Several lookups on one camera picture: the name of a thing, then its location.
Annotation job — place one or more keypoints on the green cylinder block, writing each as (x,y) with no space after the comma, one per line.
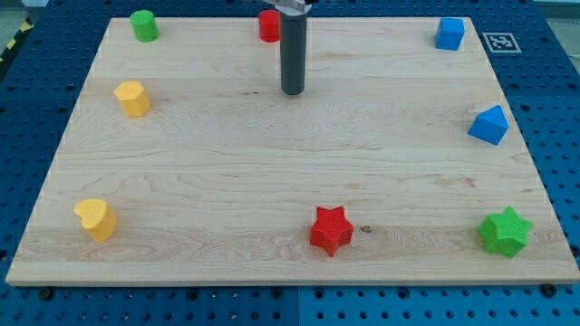
(144,26)

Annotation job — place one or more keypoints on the red cylinder block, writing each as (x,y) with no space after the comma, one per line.
(269,26)

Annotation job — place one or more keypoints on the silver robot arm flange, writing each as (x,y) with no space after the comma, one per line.
(300,6)

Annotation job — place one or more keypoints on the blue pentagon block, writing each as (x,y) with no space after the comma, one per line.
(490,125)

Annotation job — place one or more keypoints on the black bolt left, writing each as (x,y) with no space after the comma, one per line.
(45,294)

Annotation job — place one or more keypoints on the yellow black hazard tape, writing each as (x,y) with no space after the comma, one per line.
(17,41)

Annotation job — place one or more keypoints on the black bolt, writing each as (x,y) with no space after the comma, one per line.
(45,294)
(548,290)

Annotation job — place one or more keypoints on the yellow hexagon block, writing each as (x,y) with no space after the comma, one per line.
(133,99)

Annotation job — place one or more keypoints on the wooden board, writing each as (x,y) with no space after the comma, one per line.
(219,182)

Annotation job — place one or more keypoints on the green star block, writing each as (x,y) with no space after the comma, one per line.
(504,233)

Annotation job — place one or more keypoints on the white fiducial marker tag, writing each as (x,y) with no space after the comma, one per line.
(501,42)

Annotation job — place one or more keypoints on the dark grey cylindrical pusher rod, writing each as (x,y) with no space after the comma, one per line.
(293,37)

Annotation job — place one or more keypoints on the yellow heart block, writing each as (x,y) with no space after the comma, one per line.
(98,219)

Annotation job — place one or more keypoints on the black bolt right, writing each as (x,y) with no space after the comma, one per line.
(548,290)

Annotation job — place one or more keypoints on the red star block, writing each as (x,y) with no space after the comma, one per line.
(331,229)

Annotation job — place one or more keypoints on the blue cube block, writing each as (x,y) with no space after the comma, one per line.
(449,34)

